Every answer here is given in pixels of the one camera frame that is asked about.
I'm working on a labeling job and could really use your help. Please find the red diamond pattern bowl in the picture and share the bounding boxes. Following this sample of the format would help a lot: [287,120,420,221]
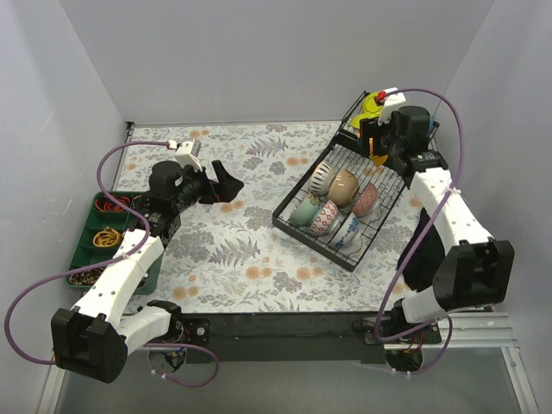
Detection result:
[307,200,339,236]

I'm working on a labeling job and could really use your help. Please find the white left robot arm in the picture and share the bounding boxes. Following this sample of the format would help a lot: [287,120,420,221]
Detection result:
[51,160,244,383]

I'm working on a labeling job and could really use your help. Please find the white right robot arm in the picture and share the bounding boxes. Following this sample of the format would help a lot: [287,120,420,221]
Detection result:
[361,105,515,343]

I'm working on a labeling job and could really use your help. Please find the orange rubber bands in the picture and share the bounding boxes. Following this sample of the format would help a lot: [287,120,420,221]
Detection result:
[94,196,131,213]

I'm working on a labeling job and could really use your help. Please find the orange plastic bowl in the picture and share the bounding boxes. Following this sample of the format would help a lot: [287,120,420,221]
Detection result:
[368,138,388,167]

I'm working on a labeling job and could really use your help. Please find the mint green flower bowl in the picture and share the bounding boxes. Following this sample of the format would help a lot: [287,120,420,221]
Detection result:
[288,191,322,227]

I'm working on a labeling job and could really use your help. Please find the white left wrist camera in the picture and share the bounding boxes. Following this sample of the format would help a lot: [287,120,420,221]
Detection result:
[167,139,202,172]

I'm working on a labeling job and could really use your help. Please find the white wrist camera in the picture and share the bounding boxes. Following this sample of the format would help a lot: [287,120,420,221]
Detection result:
[374,87,406,125]
[167,139,202,172]

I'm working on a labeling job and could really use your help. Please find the aluminium frame rail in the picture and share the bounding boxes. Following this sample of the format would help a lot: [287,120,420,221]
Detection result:
[39,312,537,413]

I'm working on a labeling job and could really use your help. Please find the beige ceramic bowl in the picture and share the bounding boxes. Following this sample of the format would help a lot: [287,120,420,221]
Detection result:
[328,169,360,208]

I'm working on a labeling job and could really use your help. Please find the pink patterned bowl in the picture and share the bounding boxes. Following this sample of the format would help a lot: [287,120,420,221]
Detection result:
[352,183,379,217]

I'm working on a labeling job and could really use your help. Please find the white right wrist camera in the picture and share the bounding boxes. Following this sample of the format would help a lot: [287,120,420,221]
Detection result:
[374,87,406,125]

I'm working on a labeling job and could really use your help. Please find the blue floral white bowl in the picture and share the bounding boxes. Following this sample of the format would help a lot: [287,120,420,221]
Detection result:
[330,213,360,249]

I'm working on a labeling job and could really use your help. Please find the brown rubber bands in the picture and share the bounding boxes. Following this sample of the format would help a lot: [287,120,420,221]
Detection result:
[68,267,104,286]

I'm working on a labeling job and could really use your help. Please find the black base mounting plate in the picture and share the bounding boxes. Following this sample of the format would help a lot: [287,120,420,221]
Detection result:
[133,312,443,366]

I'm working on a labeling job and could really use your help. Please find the black cloth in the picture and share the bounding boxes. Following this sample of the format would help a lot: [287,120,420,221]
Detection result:
[403,225,445,292]

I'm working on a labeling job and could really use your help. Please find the lime green bowl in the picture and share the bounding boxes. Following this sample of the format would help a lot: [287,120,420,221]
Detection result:
[362,91,383,119]
[349,113,368,129]

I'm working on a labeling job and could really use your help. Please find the yellow rubber bands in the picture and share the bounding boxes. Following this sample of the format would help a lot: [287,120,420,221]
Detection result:
[92,227,122,248]

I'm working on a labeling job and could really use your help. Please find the black wire dish rack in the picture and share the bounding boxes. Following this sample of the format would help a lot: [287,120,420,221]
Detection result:
[272,91,405,272]

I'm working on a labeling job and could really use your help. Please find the blue striped white bowl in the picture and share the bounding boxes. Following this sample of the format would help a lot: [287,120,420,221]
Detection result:
[309,160,337,195]

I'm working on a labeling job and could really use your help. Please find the blue ceramic bowl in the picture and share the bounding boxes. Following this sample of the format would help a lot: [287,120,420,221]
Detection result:
[428,116,440,139]

